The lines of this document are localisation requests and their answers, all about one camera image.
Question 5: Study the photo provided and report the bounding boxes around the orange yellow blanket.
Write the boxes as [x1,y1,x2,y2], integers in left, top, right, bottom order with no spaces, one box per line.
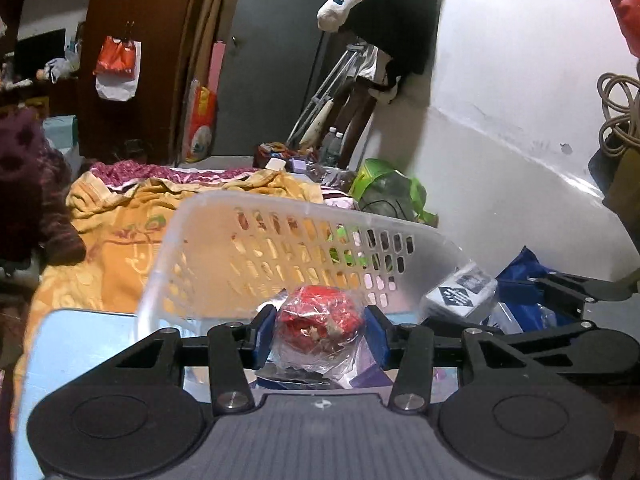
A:
[12,166,323,414]

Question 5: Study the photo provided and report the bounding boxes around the red yellow printed bag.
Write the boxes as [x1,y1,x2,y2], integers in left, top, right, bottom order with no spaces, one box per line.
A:
[181,79,216,162]

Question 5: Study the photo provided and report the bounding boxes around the white plastic lattice basket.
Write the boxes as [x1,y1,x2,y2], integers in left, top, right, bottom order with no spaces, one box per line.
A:
[136,191,471,339]

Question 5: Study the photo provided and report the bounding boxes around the red white hanging bag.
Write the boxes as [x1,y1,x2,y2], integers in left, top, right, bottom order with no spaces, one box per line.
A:
[93,36,142,102]

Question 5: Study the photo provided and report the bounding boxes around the green bag on floor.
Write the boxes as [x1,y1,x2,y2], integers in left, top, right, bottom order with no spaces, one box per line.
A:
[349,158,439,228]

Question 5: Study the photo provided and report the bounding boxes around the blue shopping bag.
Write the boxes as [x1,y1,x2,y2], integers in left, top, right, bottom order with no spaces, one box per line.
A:
[497,246,573,333]

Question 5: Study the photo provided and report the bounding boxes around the white black hanging jacket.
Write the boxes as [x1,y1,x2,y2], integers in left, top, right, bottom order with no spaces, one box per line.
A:
[317,0,439,103]

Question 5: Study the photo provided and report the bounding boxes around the coiled grey cable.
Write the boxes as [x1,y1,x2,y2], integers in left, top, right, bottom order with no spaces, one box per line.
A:
[596,71,640,158]

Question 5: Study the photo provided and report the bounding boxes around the dark hanging bag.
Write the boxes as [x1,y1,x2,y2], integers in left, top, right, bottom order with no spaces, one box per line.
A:
[588,133,639,249]

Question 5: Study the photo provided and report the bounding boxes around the white black labelled box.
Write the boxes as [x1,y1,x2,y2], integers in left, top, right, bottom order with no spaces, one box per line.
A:
[418,262,498,323]

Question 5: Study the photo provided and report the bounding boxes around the maroon clothes pile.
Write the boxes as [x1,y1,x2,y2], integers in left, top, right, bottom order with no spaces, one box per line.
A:
[1,108,86,268]

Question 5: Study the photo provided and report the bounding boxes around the metal crutches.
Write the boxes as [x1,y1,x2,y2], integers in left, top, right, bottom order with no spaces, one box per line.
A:
[286,42,375,148]

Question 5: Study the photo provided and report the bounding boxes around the red item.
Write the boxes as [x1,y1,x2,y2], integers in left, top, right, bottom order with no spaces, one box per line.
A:
[270,285,366,375]

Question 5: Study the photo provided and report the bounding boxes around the grey metal door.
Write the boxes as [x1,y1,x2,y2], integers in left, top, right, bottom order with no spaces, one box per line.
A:
[212,0,326,156]

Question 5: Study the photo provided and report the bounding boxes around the purple box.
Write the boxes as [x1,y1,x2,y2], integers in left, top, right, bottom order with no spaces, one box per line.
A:
[343,347,393,389]

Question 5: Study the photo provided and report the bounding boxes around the dark red wooden wardrobe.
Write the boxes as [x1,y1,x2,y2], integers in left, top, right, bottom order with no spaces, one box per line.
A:
[74,0,212,166]

